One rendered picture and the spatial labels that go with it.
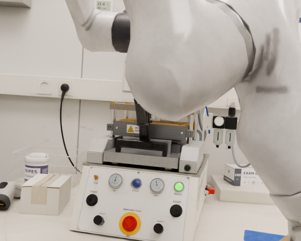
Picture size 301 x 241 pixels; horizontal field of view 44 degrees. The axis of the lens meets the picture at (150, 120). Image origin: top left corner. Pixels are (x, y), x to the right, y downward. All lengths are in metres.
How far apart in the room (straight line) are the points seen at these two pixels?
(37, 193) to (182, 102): 0.89
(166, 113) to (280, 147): 0.13
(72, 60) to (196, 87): 1.48
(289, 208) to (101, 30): 0.61
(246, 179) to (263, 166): 1.17
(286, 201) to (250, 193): 1.07
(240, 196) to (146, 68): 1.19
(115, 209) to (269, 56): 0.72
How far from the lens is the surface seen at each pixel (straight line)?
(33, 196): 1.23
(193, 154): 1.06
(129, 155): 1.07
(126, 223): 1.03
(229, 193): 1.51
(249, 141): 0.44
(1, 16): 1.98
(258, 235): 1.19
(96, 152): 1.10
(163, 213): 1.03
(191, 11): 0.40
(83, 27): 0.92
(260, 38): 0.44
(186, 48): 0.38
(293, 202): 0.46
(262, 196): 1.54
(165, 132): 1.13
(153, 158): 1.06
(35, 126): 1.89
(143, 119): 1.03
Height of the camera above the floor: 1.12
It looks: 3 degrees down
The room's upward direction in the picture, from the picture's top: 4 degrees clockwise
